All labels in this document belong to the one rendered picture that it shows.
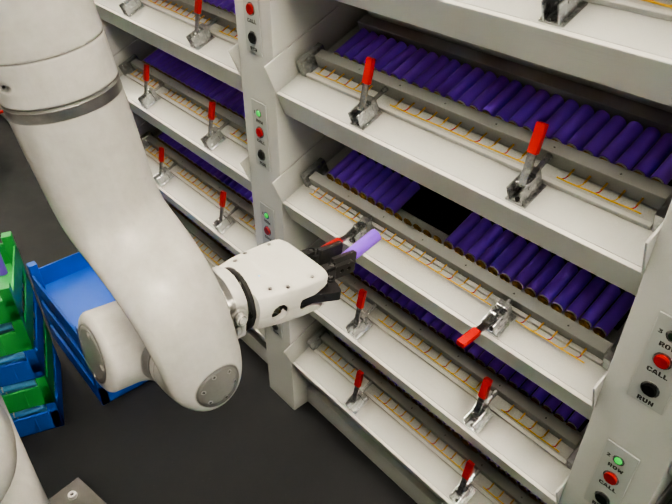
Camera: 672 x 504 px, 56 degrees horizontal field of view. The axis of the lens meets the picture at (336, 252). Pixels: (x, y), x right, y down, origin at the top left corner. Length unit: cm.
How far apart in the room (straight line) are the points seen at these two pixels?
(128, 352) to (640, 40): 54
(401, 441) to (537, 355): 45
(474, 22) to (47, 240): 170
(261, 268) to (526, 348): 36
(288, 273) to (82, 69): 33
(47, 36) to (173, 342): 25
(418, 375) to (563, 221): 44
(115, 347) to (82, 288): 104
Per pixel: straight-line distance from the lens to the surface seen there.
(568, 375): 84
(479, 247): 93
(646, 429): 80
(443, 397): 105
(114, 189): 54
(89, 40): 51
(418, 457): 122
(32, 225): 228
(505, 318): 87
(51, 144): 52
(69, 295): 165
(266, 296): 69
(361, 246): 82
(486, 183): 78
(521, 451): 100
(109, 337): 62
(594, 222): 73
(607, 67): 65
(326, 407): 145
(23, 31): 49
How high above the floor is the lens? 115
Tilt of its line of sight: 37 degrees down
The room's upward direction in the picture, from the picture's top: straight up
